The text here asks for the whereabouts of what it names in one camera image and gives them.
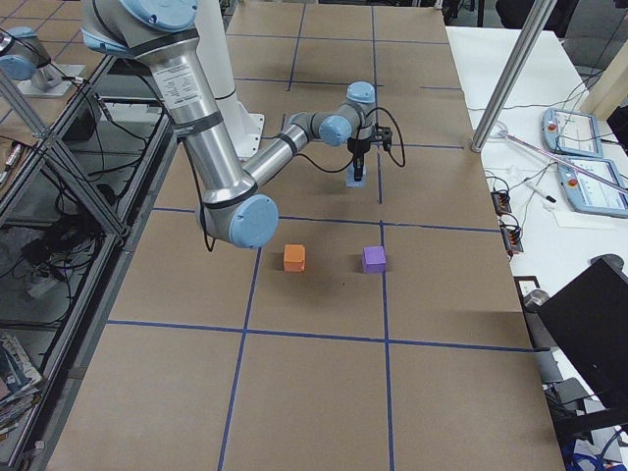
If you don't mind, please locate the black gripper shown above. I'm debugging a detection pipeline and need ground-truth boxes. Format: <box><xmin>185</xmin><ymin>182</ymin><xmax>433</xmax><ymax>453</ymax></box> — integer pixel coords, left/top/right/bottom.
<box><xmin>346</xmin><ymin>137</ymin><xmax>371</xmax><ymax>182</ymax></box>

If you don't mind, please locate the light blue foam block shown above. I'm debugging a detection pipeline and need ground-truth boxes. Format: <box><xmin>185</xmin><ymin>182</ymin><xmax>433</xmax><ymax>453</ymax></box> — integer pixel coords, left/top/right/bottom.
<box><xmin>345</xmin><ymin>165</ymin><xmax>367</xmax><ymax>188</ymax></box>

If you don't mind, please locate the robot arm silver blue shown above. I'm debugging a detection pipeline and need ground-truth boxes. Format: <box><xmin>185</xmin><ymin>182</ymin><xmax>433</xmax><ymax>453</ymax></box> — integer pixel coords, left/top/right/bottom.
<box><xmin>1</xmin><ymin>26</ymin><xmax>84</xmax><ymax>98</ymax></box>
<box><xmin>81</xmin><ymin>1</ymin><xmax>376</xmax><ymax>248</ymax></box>

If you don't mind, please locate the purple foam block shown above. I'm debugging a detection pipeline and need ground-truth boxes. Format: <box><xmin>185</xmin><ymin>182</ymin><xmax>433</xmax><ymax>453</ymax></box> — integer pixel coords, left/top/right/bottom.
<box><xmin>361</xmin><ymin>245</ymin><xmax>387</xmax><ymax>274</ymax></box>

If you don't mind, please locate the orange foam block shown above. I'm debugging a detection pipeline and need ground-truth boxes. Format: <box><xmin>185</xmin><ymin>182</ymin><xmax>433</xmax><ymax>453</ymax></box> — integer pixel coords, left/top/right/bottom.
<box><xmin>283</xmin><ymin>244</ymin><xmax>306</xmax><ymax>273</ymax></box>

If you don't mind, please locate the long reach grabber stick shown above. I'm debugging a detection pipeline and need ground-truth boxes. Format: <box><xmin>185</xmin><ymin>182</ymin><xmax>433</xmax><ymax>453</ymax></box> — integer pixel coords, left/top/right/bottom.
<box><xmin>489</xmin><ymin>130</ymin><xmax>627</xmax><ymax>194</ymax></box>

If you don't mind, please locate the far orange terminal connector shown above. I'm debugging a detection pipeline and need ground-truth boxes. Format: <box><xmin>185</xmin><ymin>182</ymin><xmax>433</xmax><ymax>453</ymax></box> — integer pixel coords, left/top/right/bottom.
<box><xmin>491</xmin><ymin>189</ymin><xmax>511</xmax><ymax>216</ymax></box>

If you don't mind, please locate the orange terminal connector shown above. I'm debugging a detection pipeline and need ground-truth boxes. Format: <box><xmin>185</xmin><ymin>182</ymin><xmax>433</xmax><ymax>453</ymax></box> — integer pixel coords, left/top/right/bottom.
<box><xmin>500</xmin><ymin>225</ymin><xmax>523</xmax><ymax>256</ymax></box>
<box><xmin>491</xmin><ymin>189</ymin><xmax>511</xmax><ymax>216</ymax></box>

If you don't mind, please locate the near orange terminal connector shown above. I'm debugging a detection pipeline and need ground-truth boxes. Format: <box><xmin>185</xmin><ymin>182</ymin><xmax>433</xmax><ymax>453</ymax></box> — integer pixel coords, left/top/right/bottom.
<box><xmin>500</xmin><ymin>225</ymin><xmax>523</xmax><ymax>256</ymax></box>

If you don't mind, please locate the black marker pen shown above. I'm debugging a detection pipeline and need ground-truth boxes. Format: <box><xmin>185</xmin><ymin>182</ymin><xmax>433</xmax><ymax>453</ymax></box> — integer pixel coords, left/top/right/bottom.
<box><xmin>525</xmin><ymin>181</ymin><xmax>556</xmax><ymax>203</ymax></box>

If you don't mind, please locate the far teach pendant tablet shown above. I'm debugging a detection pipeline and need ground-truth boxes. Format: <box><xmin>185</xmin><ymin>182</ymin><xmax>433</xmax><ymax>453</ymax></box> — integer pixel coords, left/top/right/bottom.
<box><xmin>542</xmin><ymin>108</ymin><xmax>603</xmax><ymax>158</ymax></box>

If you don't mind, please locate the teach pendant tablet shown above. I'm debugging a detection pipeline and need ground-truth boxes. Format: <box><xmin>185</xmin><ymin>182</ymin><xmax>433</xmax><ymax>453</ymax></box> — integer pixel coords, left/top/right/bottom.
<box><xmin>557</xmin><ymin>156</ymin><xmax>627</xmax><ymax>219</ymax></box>
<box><xmin>542</xmin><ymin>108</ymin><xmax>603</xmax><ymax>158</ymax></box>

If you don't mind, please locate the metal cup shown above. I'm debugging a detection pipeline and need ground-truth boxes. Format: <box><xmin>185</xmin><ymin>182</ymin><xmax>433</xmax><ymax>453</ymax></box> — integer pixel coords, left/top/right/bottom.
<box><xmin>523</xmin><ymin>288</ymin><xmax>550</xmax><ymax>313</ymax></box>

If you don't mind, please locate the near teach pendant tablet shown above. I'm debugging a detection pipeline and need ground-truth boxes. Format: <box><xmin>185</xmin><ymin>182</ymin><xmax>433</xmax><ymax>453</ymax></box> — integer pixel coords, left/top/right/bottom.
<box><xmin>557</xmin><ymin>156</ymin><xmax>627</xmax><ymax>219</ymax></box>

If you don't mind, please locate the black monitor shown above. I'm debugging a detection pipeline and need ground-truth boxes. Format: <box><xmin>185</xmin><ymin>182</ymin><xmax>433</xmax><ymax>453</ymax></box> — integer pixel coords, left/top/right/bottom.
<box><xmin>539</xmin><ymin>259</ymin><xmax>627</xmax><ymax>408</ymax></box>

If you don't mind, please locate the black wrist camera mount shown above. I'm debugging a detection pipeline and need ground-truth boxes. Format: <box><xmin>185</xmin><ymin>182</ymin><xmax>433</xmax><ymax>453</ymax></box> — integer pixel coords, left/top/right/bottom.
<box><xmin>370</xmin><ymin>125</ymin><xmax>393</xmax><ymax>151</ymax></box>

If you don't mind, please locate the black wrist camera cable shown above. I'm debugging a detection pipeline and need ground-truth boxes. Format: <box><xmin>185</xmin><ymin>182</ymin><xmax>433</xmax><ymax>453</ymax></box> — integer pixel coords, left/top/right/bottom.
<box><xmin>296</xmin><ymin>106</ymin><xmax>407</xmax><ymax>174</ymax></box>

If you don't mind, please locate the white camera stand pedestal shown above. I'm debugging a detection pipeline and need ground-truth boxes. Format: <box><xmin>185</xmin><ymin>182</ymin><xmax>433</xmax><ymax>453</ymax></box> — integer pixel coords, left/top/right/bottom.
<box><xmin>195</xmin><ymin>0</ymin><xmax>265</xmax><ymax>160</ymax></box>

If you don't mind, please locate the aluminium frame post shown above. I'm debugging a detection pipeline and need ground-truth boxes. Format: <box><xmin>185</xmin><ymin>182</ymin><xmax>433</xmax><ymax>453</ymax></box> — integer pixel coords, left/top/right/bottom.
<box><xmin>470</xmin><ymin>0</ymin><xmax>556</xmax><ymax>152</ymax></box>

